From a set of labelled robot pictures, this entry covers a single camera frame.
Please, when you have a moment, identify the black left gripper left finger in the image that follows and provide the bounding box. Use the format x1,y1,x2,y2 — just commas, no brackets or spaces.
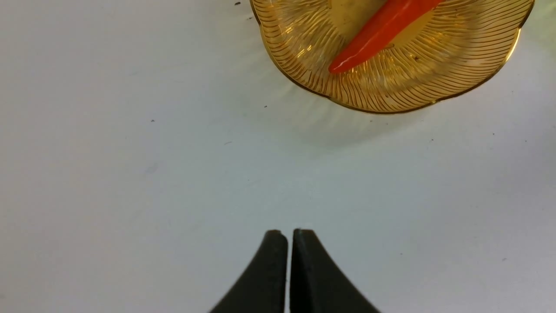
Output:
211,230,288,313

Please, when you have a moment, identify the toy carrot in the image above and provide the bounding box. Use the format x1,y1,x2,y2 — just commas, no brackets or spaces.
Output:
328,0,441,74

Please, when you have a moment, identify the amber ribbed glass plate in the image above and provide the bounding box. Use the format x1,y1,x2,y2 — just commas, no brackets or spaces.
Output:
250,0,535,114

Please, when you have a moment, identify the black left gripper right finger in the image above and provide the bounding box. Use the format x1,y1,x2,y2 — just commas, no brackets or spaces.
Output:
290,229,379,313

